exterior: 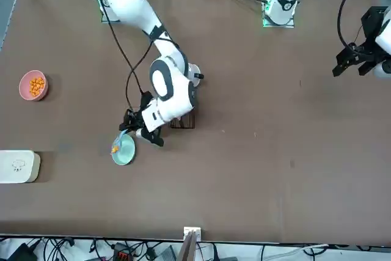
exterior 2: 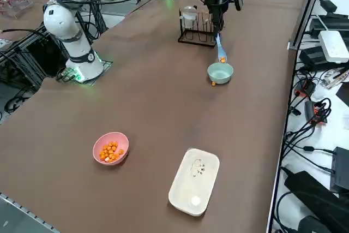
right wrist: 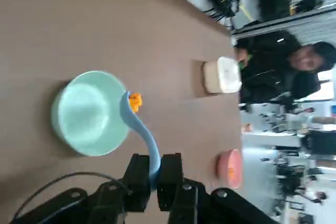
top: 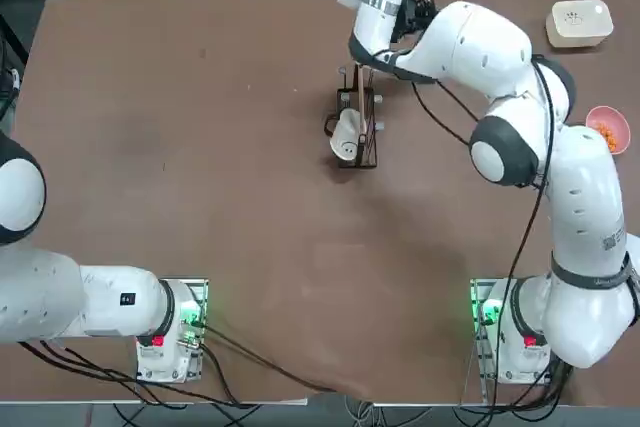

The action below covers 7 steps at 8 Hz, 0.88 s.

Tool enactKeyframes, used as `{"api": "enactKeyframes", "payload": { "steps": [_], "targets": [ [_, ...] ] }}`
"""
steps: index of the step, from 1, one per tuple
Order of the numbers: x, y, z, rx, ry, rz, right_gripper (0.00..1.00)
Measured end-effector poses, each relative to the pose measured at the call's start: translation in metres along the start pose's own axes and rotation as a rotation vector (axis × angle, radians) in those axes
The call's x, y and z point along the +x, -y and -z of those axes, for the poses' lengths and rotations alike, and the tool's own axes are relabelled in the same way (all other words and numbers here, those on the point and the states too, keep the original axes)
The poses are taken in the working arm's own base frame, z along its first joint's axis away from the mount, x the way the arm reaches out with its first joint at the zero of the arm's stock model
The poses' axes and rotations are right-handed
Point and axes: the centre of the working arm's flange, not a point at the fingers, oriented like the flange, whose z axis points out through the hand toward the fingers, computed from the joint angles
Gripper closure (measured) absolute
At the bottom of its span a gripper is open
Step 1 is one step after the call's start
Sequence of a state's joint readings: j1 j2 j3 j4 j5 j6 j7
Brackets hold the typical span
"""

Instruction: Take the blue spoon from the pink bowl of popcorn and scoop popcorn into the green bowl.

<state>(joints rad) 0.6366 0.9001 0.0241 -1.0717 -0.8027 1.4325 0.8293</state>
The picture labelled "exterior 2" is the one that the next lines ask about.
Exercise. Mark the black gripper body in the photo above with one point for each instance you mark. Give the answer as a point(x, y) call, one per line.
point(219, 1)

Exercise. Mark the blue spoon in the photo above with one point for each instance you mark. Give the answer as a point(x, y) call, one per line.
point(220, 46)

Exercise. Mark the small orange popcorn cluster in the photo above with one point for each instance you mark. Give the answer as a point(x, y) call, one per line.
point(222, 59)

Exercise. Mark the green bowl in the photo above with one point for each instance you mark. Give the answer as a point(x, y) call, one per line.
point(220, 76)

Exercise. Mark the pink bowl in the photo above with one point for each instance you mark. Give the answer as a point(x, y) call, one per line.
point(120, 137)

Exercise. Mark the orange popcorn pile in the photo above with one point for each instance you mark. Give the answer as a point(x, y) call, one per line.
point(110, 151)

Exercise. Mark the white smiley mug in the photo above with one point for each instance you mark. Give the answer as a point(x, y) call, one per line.
point(189, 14)

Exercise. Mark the black rectangular box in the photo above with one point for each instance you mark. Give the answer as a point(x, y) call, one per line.
point(313, 55)

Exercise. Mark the black power strip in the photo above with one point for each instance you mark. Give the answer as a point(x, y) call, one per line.
point(327, 23)

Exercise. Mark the orange black electronic module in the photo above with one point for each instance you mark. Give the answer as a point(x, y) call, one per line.
point(305, 87)
point(313, 113)

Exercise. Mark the white rectangular tray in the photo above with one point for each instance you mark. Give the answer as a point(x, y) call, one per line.
point(191, 184)

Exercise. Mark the black flat device box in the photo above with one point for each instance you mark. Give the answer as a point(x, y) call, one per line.
point(340, 167)

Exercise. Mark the large black power brick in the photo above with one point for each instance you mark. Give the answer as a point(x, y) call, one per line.
point(313, 189)

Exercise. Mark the aluminium frame post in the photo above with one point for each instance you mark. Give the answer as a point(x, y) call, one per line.
point(305, 12)

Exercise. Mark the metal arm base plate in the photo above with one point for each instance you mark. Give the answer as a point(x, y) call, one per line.
point(107, 64)

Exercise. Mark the black metal frame stand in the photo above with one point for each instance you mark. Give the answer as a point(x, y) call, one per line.
point(32, 53)

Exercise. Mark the aluminium table edge rail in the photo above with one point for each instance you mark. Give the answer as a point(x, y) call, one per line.
point(16, 214)

